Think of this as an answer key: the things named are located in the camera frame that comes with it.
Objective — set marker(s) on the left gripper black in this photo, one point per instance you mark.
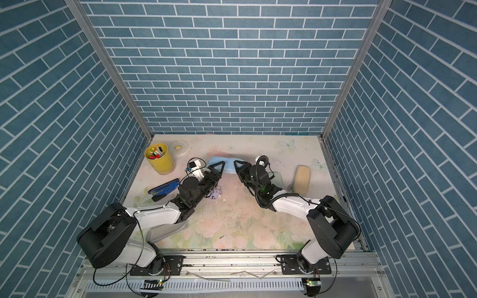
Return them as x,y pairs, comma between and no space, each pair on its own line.
214,181

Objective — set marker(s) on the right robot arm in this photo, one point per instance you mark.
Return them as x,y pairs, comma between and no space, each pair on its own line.
333,229

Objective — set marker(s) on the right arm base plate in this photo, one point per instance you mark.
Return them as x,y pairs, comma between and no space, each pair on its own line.
296,264

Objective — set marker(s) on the beige umbrella case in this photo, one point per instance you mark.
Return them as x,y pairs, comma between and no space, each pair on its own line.
301,180

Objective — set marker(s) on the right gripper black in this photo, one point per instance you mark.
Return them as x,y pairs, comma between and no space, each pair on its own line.
243,172

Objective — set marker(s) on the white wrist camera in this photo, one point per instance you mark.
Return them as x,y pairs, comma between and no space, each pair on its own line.
262,160
195,168

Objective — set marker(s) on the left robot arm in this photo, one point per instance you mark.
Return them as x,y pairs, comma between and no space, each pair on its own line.
107,238

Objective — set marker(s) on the yellow cup with markers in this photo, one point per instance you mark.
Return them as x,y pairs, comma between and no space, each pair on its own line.
160,158

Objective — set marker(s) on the clear tape roll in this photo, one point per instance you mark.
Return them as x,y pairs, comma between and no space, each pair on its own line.
179,147

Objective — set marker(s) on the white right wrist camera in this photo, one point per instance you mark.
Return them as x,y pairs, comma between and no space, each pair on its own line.
262,160

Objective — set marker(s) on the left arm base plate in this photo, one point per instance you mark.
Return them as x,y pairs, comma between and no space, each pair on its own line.
169,265

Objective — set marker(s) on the mint green umbrella case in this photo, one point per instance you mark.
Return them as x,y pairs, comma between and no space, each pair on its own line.
276,179

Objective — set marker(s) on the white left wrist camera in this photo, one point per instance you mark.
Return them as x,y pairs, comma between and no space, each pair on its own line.
195,168

